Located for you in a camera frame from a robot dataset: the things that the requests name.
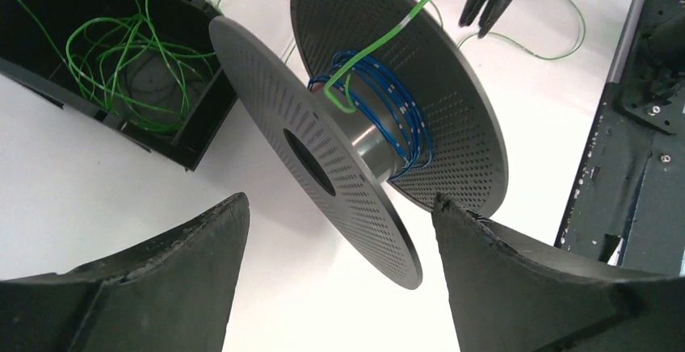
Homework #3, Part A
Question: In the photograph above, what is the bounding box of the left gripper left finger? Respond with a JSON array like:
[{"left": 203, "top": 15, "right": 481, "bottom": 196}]
[{"left": 1, "top": 193, "right": 250, "bottom": 351}]

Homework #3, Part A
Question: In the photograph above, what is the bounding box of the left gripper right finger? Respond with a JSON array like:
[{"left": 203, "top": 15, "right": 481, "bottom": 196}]
[{"left": 431, "top": 194, "right": 684, "bottom": 351}]

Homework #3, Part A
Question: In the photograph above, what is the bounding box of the dark grey cable spool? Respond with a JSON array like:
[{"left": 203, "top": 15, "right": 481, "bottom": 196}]
[{"left": 208, "top": 0, "right": 508, "bottom": 290}]

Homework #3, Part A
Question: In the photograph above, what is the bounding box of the long green cable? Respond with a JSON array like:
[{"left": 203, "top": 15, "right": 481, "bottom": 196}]
[{"left": 213, "top": 0, "right": 587, "bottom": 115}]

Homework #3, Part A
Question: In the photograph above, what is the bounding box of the black plastic bin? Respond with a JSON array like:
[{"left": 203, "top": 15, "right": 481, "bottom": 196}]
[{"left": 1, "top": 0, "right": 236, "bottom": 170}]

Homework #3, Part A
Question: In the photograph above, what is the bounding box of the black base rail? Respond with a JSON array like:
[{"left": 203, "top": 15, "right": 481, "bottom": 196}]
[{"left": 555, "top": 0, "right": 684, "bottom": 276}]

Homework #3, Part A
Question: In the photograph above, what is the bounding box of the blue cable on spool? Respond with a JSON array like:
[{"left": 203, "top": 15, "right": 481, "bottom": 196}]
[{"left": 307, "top": 49, "right": 435, "bottom": 182}]

